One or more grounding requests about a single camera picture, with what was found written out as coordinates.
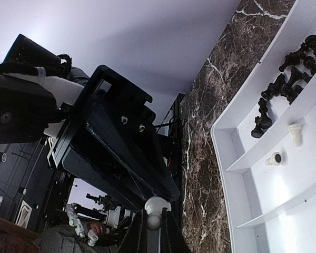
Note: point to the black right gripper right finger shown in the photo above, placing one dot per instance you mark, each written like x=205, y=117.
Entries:
x=172, y=240

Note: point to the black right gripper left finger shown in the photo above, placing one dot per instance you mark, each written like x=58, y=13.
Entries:
x=135, y=240

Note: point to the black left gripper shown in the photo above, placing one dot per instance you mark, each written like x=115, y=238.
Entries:
x=110, y=127

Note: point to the white plastic parts tray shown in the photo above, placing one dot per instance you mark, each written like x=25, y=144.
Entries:
x=271, y=208

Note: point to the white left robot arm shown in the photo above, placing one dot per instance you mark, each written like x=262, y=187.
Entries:
x=37, y=91

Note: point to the pile of white chess pieces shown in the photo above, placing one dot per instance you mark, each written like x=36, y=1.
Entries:
x=292, y=140

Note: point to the pile of black chess pieces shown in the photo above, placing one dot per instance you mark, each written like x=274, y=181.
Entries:
x=297, y=66

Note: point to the black front rail base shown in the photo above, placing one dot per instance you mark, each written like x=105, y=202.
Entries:
x=171, y=128

